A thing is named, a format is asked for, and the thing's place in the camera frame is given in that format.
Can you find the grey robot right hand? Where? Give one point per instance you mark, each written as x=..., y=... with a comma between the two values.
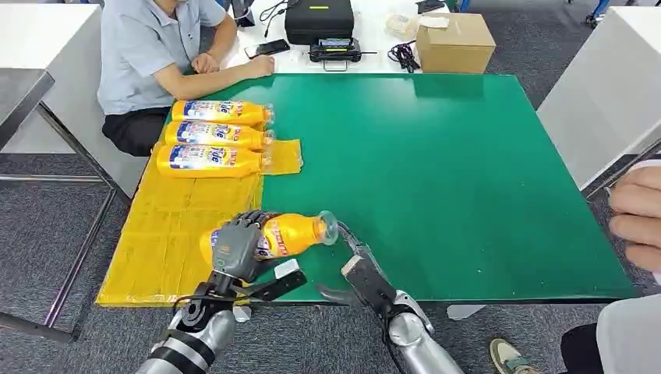
x=356, y=242

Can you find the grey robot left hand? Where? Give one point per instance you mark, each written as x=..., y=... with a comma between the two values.
x=237, y=248

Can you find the orange drink bottle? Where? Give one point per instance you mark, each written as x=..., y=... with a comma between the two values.
x=217, y=112
x=294, y=235
x=206, y=135
x=206, y=162

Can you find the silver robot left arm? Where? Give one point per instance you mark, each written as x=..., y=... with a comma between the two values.
x=217, y=330

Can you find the yellow plastic sheet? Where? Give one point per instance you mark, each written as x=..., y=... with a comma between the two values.
x=170, y=232

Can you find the green table mat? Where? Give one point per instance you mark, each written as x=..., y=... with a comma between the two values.
x=465, y=180

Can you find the black remote controller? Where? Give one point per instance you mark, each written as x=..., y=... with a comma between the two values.
x=335, y=51

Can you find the black smartphone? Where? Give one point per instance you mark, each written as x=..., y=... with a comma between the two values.
x=268, y=48

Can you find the white desk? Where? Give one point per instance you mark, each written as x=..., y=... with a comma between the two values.
x=372, y=31

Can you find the brown cardboard box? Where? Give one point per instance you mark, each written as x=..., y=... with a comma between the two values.
x=454, y=49

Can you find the person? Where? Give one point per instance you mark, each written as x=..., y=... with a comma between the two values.
x=640, y=227
x=134, y=51

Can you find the black carrying case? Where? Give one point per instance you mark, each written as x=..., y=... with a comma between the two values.
x=317, y=23

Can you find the white paper slip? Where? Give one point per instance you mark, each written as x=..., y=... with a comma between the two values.
x=434, y=22

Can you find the small black flat device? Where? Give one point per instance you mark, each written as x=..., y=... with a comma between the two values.
x=430, y=6

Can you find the white table with steel legs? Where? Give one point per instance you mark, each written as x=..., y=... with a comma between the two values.
x=67, y=46
x=604, y=93

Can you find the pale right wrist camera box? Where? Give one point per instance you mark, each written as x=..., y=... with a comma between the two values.
x=369, y=284

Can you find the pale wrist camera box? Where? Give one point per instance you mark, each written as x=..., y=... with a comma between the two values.
x=286, y=269
x=369, y=284

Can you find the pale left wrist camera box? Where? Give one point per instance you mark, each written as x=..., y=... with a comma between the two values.
x=286, y=269

